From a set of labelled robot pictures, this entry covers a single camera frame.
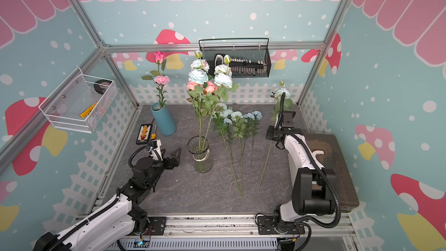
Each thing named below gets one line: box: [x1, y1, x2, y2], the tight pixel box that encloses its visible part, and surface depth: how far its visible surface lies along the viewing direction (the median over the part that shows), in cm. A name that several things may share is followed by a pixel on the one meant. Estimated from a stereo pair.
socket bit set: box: [214, 54, 268, 76], surface depth 91 cm
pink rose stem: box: [141, 51, 168, 81], surface depth 85 cm
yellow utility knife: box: [79, 102, 98, 118], surface depth 72 cm
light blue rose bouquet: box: [186, 49, 240, 151], surface depth 70 cm
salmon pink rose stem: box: [186, 80, 219, 95], surface depth 71 cm
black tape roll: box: [93, 79, 113, 95], surface depth 82 cm
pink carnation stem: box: [153, 74, 171, 109], surface depth 86 cm
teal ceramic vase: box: [150, 101, 177, 136], surface depth 98 cm
